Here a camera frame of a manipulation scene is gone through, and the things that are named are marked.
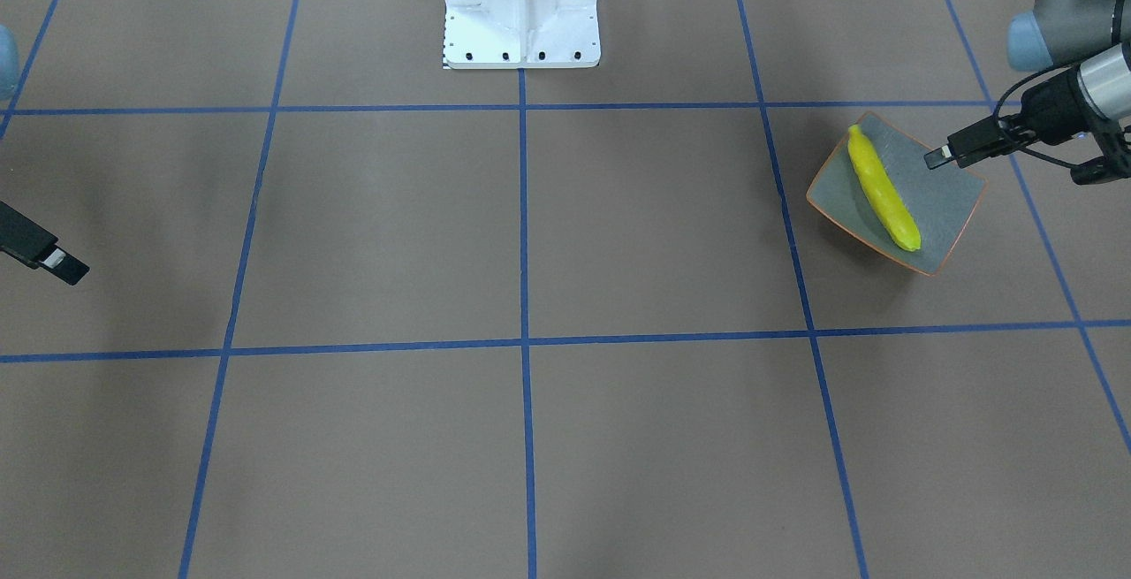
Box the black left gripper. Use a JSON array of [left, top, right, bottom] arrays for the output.
[[924, 75, 1105, 171]]

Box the yellow banana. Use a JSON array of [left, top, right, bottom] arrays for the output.
[[847, 124, 922, 252]]

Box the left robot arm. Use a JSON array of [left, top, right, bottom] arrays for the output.
[[924, 0, 1130, 185]]

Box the grey square plate orange rim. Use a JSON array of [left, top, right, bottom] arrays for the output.
[[805, 111, 986, 276]]

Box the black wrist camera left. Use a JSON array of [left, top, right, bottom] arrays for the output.
[[1070, 123, 1130, 185]]

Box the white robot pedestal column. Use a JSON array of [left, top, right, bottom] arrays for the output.
[[442, 0, 602, 69]]

